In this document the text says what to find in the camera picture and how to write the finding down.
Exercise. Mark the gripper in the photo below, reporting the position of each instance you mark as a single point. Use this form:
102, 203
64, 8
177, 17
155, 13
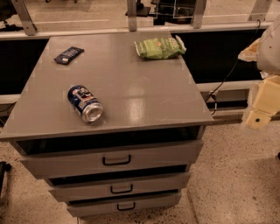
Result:
269, 52

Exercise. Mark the dark blue rxbar blueberry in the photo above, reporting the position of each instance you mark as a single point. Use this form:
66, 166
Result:
68, 55

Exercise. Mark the black object at floor left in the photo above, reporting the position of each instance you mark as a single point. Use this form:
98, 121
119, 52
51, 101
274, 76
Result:
5, 168

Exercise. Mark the top grey drawer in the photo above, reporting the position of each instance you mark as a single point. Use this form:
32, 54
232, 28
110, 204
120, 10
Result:
116, 159

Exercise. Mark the grey drawer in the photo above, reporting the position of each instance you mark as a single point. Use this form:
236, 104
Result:
120, 187
123, 205
116, 159

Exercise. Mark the grey metal railing frame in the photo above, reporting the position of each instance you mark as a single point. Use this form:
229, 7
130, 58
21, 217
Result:
39, 19

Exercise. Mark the middle grey drawer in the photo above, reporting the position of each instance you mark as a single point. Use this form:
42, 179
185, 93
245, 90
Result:
120, 187

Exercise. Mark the green jalapeno chip bag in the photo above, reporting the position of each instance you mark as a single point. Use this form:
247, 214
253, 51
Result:
160, 48

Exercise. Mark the blue soda can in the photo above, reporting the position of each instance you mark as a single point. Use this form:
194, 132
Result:
85, 103

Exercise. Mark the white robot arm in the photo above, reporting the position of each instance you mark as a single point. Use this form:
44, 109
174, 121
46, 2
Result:
265, 51

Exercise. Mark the grey drawer cabinet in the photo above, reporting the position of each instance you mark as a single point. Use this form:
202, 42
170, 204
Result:
144, 102

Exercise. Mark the bottom grey drawer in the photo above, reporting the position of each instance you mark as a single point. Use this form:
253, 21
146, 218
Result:
123, 205

